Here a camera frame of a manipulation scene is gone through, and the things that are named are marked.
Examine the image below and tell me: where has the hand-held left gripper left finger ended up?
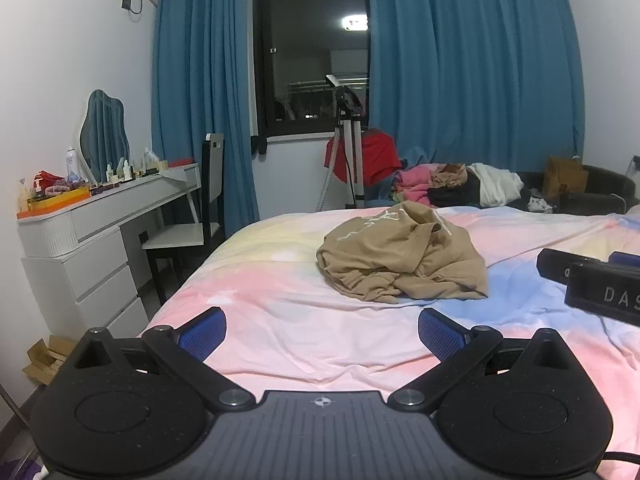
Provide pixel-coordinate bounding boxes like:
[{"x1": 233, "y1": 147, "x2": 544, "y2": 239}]
[{"x1": 65, "y1": 306, "x2": 257, "y2": 412}]

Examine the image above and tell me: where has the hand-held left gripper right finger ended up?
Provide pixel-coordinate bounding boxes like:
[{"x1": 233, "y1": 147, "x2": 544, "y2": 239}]
[{"x1": 387, "y1": 308, "x2": 580, "y2": 412}]

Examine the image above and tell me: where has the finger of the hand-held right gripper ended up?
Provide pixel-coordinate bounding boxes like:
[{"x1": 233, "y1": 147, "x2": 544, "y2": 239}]
[
  {"x1": 564, "y1": 261, "x2": 640, "y2": 327},
  {"x1": 536, "y1": 248, "x2": 640, "y2": 286}
]

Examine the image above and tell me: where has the tan t-shirt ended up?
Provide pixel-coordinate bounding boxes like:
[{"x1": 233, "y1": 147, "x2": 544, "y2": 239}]
[{"x1": 316, "y1": 200, "x2": 490, "y2": 304}]

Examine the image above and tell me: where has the brown paper bag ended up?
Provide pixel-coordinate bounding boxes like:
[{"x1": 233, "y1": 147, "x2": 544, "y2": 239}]
[{"x1": 542, "y1": 156, "x2": 590, "y2": 201}]

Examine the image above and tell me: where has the dark sofa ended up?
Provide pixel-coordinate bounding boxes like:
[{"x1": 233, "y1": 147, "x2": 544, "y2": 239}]
[{"x1": 515, "y1": 164, "x2": 638, "y2": 216}]

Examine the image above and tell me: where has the white garment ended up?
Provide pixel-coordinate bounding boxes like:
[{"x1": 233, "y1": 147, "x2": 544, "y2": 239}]
[{"x1": 467, "y1": 162, "x2": 525, "y2": 208}]

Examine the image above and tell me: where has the pastel tie-dye bed sheet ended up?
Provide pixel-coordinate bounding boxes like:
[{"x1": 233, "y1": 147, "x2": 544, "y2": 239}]
[{"x1": 142, "y1": 203, "x2": 640, "y2": 471}]

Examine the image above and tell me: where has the black garment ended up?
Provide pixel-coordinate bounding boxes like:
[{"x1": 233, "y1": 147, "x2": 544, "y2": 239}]
[{"x1": 428, "y1": 180, "x2": 483, "y2": 208}]

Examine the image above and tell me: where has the light brown garment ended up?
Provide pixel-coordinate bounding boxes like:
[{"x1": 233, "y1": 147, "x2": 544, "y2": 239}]
[{"x1": 432, "y1": 162, "x2": 468, "y2": 191}]

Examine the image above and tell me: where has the white vanity desk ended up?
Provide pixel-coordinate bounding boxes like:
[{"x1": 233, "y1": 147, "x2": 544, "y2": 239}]
[{"x1": 17, "y1": 162, "x2": 203, "y2": 342}]

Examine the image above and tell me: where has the black and white chair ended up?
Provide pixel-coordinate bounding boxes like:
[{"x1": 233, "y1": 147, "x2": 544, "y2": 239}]
[{"x1": 141, "y1": 132, "x2": 226, "y2": 306}]

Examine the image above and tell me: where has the pink garment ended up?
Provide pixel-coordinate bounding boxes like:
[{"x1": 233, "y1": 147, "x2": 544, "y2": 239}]
[{"x1": 392, "y1": 164, "x2": 441, "y2": 206}]

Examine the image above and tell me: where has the cardboard box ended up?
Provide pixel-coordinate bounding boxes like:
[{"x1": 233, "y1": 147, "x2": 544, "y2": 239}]
[{"x1": 22, "y1": 335, "x2": 78, "y2": 386}]

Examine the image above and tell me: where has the row of cosmetic bottles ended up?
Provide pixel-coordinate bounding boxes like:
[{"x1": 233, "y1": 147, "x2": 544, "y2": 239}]
[{"x1": 102, "y1": 147, "x2": 168, "y2": 184}]

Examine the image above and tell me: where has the red garment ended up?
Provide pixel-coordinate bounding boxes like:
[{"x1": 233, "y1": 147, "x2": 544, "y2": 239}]
[{"x1": 323, "y1": 130, "x2": 402, "y2": 187}]

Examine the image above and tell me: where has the orange tray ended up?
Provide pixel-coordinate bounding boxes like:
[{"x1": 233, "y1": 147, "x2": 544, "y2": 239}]
[{"x1": 16, "y1": 187, "x2": 93, "y2": 221}]

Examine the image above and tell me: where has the white spray can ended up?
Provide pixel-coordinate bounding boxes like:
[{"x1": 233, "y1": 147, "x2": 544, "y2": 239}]
[{"x1": 65, "y1": 147, "x2": 81, "y2": 186}]

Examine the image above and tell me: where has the blue curtain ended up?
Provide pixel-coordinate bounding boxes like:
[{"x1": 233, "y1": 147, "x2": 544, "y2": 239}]
[
  {"x1": 151, "y1": 0, "x2": 261, "y2": 238},
  {"x1": 363, "y1": 0, "x2": 587, "y2": 173}
]

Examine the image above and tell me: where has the red pouch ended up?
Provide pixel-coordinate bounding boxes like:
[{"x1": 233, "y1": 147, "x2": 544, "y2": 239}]
[{"x1": 34, "y1": 170, "x2": 66, "y2": 191}]

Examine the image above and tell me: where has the wavy vanity mirror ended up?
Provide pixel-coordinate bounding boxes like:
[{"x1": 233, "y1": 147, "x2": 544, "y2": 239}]
[{"x1": 81, "y1": 90, "x2": 131, "y2": 183}]

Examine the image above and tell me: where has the dark window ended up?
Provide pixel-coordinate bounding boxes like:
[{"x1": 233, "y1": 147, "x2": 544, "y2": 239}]
[{"x1": 251, "y1": 0, "x2": 372, "y2": 143}]

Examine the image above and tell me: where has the tripod with camera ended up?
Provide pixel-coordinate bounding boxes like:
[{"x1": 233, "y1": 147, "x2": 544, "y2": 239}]
[{"x1": 320, "y1": 74, "x2": 368, "y2": 209}]

